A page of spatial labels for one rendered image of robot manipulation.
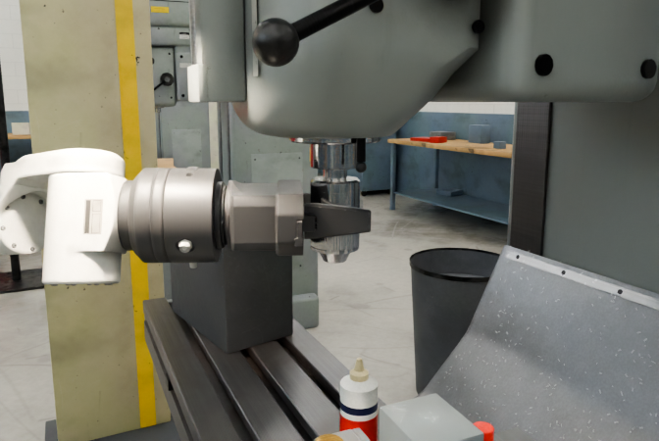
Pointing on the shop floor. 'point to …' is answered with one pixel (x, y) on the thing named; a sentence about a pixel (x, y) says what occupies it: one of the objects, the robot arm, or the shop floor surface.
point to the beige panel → (91, 389)
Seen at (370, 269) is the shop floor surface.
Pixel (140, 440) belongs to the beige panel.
